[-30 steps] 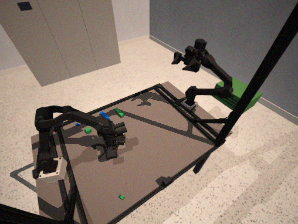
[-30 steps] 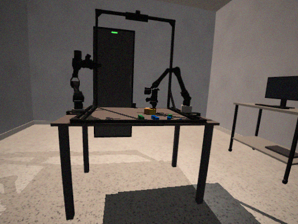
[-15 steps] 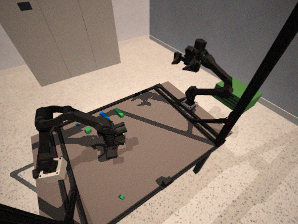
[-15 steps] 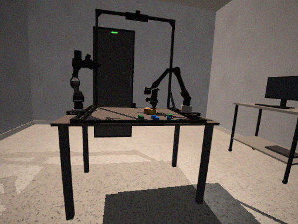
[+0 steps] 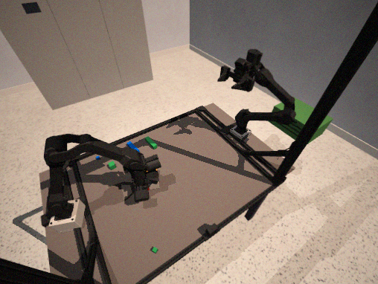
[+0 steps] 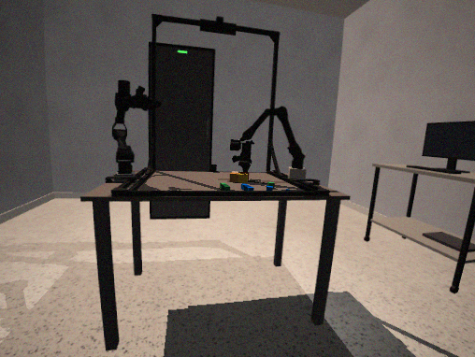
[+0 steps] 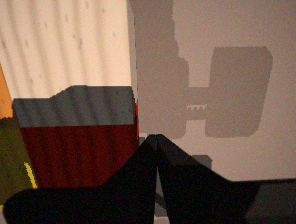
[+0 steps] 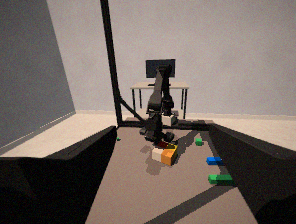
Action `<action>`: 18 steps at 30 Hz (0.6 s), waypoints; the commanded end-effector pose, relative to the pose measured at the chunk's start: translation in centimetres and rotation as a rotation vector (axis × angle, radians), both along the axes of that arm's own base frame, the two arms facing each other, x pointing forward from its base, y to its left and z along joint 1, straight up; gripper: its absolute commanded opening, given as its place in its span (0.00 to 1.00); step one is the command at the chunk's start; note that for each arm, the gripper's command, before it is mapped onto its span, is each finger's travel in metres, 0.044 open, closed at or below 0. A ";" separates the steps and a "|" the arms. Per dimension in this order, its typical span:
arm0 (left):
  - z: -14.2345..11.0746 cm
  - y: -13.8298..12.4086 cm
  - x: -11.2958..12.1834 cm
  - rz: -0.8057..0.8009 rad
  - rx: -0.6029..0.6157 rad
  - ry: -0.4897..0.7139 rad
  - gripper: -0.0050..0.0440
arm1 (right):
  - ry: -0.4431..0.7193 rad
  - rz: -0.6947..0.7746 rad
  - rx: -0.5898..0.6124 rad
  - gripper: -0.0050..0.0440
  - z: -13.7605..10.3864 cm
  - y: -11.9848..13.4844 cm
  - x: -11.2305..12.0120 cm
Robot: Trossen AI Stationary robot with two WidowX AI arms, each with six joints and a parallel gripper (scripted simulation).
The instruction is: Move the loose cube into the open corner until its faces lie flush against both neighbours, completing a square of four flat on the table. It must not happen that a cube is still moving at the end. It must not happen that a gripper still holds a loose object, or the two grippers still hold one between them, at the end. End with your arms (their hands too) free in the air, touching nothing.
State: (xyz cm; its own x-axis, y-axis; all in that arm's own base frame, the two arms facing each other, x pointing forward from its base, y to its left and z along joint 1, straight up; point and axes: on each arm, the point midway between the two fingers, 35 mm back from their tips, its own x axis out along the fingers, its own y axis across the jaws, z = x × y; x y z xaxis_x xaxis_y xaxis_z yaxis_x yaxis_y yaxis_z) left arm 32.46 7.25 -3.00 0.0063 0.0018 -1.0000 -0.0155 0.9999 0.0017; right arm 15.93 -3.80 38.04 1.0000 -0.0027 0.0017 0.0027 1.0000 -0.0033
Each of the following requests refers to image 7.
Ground orange cube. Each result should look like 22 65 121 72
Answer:
0 64 20 128

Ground yellow cube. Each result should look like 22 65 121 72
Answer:
0 128 39 211

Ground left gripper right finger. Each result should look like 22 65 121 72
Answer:
156 134 296 224

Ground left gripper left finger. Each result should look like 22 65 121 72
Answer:
3 134 157 224

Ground red cube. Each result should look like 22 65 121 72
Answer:
19 102 140 188

